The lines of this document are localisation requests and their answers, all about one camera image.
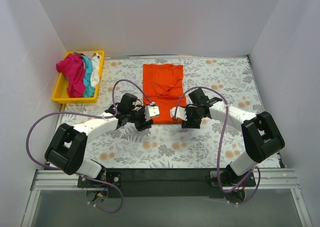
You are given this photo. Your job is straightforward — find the orange t shirt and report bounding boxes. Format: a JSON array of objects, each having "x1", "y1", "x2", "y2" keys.
[{"x1": 142, "y1": 63, "x2": 187, "y2": 125}]

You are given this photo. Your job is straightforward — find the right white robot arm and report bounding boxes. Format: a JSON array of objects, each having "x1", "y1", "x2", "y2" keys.
[{"x1": 170, "y1": 86, "x2": 285, "y2": 188}]

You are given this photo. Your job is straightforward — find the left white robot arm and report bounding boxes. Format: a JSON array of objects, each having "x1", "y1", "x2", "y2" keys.
[{"x1": 44, "y1": 93, "x2": 160, "y2": 187}]

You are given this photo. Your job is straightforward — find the floral patterned table mat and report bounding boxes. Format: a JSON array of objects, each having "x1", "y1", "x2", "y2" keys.
[{"x1": 58, "y1": 57, "x2": 264, "y2": 168}]

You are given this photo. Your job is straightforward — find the teal t shirt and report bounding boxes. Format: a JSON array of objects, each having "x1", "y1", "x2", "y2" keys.
[{"x1": 81, "y1": 55, "x2": 96, "y2": 98}]

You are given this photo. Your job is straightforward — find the white t shirt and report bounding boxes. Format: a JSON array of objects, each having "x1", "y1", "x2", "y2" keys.
[{"x1": 90, "y1": 52, "x2": 102, "y2": 88}]

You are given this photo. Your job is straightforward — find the yellow plastic bin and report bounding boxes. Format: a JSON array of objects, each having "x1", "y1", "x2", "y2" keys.
[{"x1": 52, "y1": 50, "x2": 105, "y2": 104}]

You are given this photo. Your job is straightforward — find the magenta t shirt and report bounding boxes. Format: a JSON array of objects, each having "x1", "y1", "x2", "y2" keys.
[{"x1": 56, "y1": 53, "x2": 86, "y2": 98}]

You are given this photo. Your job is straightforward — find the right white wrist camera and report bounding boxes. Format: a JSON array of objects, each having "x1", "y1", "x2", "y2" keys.
[{"x1": 169, "y1": 106, "x2": 187, "y2": 121}]

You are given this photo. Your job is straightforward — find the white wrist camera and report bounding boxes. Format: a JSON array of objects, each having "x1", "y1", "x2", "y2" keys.
[
  {"x1": 169, "y1": 106, "x2": 187, "y2": 121},
  {"x1": 144, "y1": 105, "x2": 160, "y2": 121}
]

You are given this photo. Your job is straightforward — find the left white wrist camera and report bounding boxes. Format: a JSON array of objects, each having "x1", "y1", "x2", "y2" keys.
[{"x1": 144, "y1": 105, "x2": 160, "y2": 121}]

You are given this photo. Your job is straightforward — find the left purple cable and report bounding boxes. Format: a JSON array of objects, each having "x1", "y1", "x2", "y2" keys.
[{"x1": 26, "y1": 79, "x2": 157, "y2": 214}]

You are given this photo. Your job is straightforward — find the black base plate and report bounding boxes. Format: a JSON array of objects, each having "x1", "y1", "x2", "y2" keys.
[{"x1": 76, "y1": 167, "x2": 257, "y2": 199}]

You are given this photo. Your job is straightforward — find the aluminium mounting rail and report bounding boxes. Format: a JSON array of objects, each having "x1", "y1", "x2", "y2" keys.
[{"x1": 31, "y1": 168, "x2": 301, "y2": 190}]

